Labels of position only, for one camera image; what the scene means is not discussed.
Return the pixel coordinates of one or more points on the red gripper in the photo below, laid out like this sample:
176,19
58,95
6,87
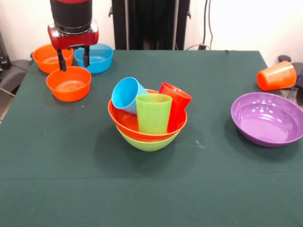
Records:
73,40

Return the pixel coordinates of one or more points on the small orange bowl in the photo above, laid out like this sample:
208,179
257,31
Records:
47,59
68,92

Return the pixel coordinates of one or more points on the blue cup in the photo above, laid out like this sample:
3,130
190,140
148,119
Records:
125,94

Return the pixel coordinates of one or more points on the wide orange bowl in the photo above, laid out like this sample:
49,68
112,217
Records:
123,123

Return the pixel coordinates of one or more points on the green cup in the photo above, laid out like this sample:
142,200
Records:
154,116

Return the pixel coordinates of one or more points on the green bowl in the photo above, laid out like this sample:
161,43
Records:
146,145

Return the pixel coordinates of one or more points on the red cup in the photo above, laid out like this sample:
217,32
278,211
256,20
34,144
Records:
177,106

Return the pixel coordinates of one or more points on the blue bowl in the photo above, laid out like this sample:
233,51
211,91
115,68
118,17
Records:
99,59

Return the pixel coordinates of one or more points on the grey chair base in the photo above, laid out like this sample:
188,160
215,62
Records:
14,73

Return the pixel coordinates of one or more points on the dark equipment rack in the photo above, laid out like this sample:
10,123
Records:
2,54

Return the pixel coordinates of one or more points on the dark green tablecloth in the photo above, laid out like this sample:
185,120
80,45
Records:
142,184

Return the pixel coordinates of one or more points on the purple bowl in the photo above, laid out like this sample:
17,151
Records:
265,123

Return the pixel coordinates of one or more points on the orange cup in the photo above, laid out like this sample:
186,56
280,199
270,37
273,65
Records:
277,76

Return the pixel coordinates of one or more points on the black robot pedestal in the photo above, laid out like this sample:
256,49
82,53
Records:
123,23

